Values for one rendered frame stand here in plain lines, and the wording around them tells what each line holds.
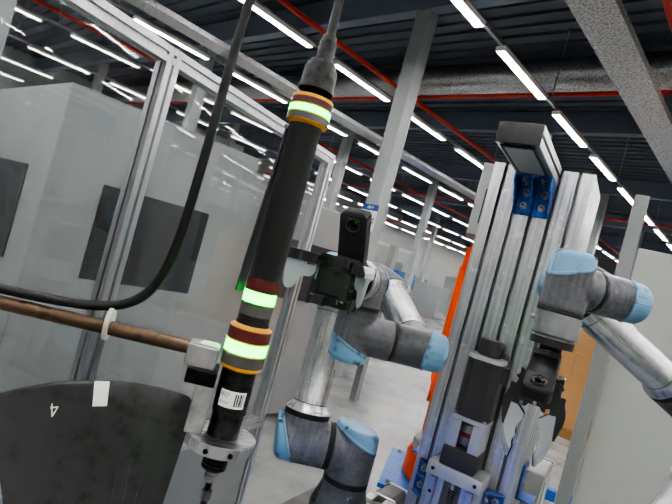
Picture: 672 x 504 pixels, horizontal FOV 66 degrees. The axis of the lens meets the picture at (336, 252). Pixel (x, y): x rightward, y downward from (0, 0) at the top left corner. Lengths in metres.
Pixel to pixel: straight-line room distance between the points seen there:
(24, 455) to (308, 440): 0.78
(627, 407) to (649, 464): 0.20
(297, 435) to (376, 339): 0.45
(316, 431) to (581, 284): 0.72
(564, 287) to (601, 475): 1.44
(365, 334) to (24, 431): 0.54
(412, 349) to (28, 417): 0.61
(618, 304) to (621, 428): 1.31
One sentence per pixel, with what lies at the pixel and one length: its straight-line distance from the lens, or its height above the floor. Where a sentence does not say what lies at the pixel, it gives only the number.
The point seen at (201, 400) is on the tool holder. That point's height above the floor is 1.50.
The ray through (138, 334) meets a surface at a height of 1.54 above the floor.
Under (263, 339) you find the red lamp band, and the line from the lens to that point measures 0.52.
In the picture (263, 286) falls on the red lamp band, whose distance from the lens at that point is 0.51.
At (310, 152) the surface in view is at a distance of 0.52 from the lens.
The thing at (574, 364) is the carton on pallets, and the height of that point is 1.05.
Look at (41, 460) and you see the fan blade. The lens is 0.68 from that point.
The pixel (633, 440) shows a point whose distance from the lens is 2.27.
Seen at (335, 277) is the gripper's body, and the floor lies 1.64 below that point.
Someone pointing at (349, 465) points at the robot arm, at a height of 1.19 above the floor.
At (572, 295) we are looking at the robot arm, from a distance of 0.93.
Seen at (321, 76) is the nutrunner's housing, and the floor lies 1.84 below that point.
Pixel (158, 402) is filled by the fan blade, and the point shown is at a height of 1.43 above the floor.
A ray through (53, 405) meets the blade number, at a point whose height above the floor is 1.42.
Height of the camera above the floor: 1.67
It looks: 1 degrees up
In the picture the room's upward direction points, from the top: 15 degrees clockwise
